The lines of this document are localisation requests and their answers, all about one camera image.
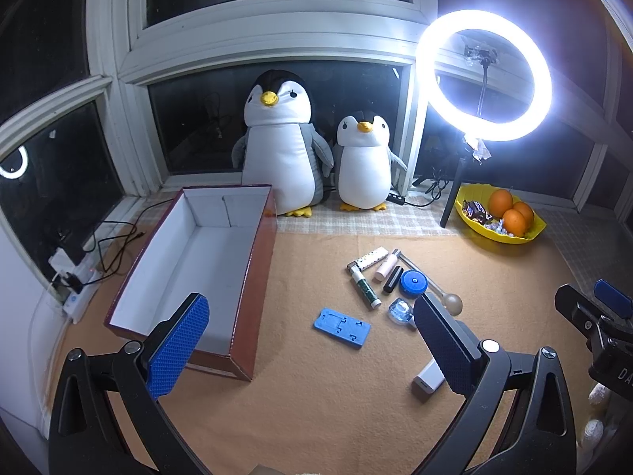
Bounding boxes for orange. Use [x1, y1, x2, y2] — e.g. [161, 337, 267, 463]
[513, 201, 534, 230]
[487, 189, 514, 219]
[502, 208, 528, 237]

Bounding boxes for black cable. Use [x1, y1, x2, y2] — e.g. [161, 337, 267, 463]
[73, 197, 175, 288]

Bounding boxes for white patterned tube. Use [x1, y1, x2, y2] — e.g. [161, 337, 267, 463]
[347, 247, 389, 271]

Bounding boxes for red box white interior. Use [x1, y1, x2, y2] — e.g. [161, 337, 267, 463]
[104, 186, 277, 381]

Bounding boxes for white power strip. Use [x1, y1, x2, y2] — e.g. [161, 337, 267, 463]
[48, 248, 103, 325]

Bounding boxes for orange front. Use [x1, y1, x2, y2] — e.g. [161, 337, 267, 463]
[502, 208, 528, 237]

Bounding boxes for black cylinder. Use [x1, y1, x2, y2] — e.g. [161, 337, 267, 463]
[383, 265, 404, 294]

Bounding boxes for ring light stand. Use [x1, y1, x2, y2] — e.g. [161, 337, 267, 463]
[440, 46, 497, 228]

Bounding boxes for clear blue glass bottle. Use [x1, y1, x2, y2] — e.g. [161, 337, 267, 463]
[387, 298, 416, 329]

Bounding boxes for blue round tape measure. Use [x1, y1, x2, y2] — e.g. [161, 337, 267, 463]
[399, 269, 428, 299]

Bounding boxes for green white tube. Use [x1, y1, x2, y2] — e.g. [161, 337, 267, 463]
[347, 262, 382, 309]

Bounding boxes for black extension socket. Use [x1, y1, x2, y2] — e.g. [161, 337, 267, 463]
[387, 192, 409, 206]

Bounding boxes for pink lotion bottle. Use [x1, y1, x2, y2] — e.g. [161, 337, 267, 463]
[373, 252, 399, 282]

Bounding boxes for yellow fruit bowl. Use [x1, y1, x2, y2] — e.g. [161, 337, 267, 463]
[454, 183, 547, 245]

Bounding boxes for orange right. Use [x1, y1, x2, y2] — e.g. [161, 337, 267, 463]
[513, 201, 534, 230]

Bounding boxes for candy wrappers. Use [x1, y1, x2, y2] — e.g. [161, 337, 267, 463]
[462, 199, 506, 234]

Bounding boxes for small penguin plush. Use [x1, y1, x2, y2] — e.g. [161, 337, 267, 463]
[335, 110, 407, 211]

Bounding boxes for large penguin plush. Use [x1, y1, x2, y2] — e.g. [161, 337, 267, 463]
[232, 70, 335, 218]

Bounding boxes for blue phone stand plate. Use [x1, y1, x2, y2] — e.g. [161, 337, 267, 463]
[313, 308, 371, 348]

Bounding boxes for orange left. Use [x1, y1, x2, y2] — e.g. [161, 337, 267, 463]
[487, 189, 514, 219]

